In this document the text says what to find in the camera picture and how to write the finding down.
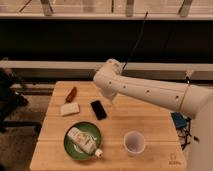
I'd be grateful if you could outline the brown red marker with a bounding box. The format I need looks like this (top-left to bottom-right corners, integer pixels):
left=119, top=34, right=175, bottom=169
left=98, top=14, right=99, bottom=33
left=65, top=87, right=77, bottom=103

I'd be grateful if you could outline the black office chair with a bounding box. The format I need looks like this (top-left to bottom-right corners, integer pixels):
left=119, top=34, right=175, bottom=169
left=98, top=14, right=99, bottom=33
left=0, top=69, right=41, bottom=133

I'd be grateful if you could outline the green plate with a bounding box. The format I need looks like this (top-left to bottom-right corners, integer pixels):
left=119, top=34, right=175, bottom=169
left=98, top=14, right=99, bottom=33
left=64, top=122, right=102, bottom=161

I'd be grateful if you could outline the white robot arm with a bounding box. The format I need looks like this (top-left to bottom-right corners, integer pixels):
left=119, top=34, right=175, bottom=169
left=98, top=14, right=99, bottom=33
left=93, top=59, right=213, bottom=171

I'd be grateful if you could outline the white tube bottle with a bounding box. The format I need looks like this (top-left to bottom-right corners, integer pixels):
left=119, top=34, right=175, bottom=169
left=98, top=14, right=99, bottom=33
left=68, top=127, right=103, bottom=157

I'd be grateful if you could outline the black cable on floor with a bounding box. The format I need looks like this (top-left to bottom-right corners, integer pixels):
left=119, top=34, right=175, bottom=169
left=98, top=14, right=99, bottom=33
left=176, top=118, right=200, bottom=151

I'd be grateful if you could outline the blue box on floor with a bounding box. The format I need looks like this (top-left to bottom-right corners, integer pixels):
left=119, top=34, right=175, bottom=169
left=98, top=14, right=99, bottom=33
left=171, top=112, right=187, bottom=129

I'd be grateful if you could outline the black hanging cable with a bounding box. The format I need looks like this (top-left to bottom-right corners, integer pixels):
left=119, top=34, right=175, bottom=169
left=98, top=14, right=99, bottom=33
left=121, top=11, right=150, bottom=72

